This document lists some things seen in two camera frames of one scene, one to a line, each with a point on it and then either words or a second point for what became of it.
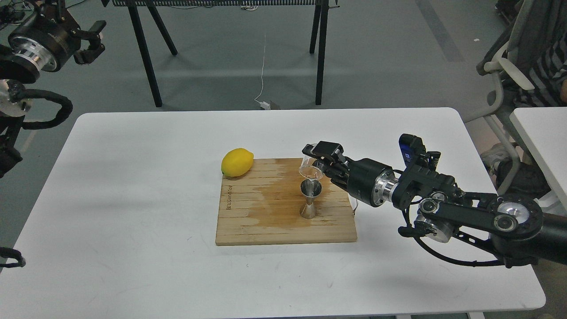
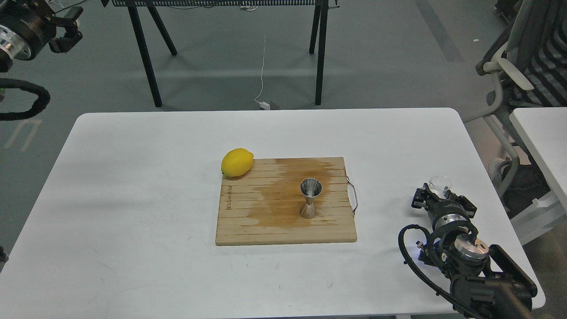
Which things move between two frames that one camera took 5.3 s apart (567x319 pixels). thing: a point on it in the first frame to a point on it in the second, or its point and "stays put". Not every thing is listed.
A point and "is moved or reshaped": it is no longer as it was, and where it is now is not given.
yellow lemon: (237, 162) stays put
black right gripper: (369, 181) to (443, 212)
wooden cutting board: (264, 206) stays put
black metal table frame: (318, 41) stays put
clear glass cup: (310, 168) is moved or reshaped
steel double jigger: (310, 188) stays put
